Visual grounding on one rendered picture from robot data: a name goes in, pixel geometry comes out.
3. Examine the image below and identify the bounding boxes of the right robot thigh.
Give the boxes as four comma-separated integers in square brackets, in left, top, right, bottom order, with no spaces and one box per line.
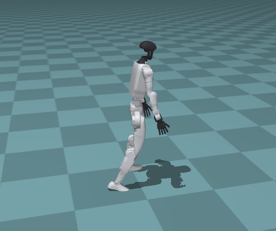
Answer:
[125,112,146,157]

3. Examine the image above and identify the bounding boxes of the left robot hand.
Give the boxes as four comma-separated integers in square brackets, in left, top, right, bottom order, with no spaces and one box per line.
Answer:
[142,98,152,117]

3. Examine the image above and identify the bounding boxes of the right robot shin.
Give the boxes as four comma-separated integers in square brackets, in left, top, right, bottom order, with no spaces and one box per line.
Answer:
[115,150,138,185]

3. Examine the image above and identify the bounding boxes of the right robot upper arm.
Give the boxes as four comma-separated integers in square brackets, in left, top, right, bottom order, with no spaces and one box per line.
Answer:
[142,67,154,99]

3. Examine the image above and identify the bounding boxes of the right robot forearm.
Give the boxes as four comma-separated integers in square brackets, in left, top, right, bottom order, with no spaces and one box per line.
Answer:
[149,92,161,120]

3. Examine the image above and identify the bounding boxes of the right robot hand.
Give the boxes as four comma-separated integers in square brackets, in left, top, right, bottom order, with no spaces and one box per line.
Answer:
[154,115,169,135]

